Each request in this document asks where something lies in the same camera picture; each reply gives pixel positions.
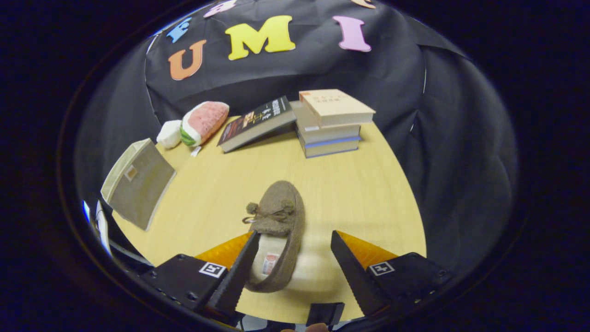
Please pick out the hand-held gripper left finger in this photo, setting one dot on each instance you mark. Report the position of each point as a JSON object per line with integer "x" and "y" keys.
{"x": 235, "y": 281}

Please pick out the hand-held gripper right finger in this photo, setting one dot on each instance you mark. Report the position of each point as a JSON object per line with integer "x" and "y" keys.
{"x": 352, "y": 281}

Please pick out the brown slipper shoe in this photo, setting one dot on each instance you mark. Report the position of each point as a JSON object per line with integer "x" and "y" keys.
{"x": 281, "y": 207}

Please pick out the grey fabric storage box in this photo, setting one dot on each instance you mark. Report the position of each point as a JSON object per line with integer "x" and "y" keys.
{"x": 143, "y": 184}

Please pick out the blue-edged book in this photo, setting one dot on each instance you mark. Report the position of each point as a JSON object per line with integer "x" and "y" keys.
{"x": 329, "y": 148}

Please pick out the pale grey book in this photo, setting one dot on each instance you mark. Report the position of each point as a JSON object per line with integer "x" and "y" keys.
{"x": 332, "y": 133}

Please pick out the black paperback book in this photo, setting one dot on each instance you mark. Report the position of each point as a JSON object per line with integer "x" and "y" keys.
{"x": 253, "y": 122}

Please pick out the white plush toy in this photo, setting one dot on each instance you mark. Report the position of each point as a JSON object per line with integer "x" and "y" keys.
{"x": 169, "y": 133}

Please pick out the watermelon slice plush toy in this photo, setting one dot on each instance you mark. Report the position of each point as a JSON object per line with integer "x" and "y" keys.
{"x": 205, "y": 121}

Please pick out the black backdrop cloth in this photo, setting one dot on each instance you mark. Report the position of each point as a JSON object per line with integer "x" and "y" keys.
{"x": 286, "y": 78}

